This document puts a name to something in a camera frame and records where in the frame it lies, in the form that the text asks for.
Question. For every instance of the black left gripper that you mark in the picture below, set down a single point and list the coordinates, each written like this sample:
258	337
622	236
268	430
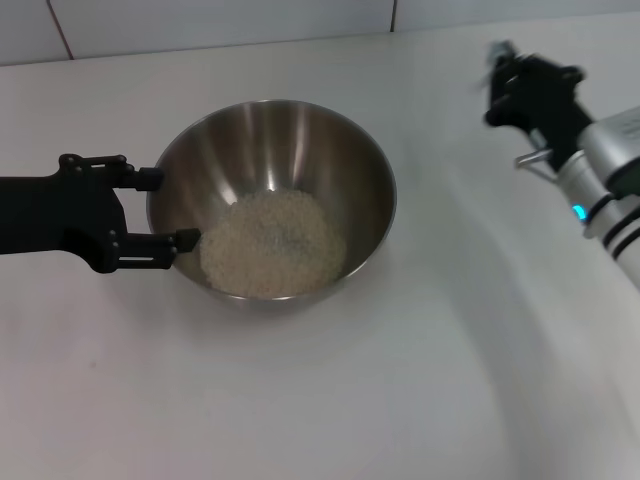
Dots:
60	215

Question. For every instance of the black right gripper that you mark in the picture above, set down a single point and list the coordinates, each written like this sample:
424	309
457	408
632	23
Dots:
550	115

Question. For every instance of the white rice grains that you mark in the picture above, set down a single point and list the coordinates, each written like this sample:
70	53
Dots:
275	245

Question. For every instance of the stainless steel mixing bowl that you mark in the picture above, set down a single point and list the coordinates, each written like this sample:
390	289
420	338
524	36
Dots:
280	145

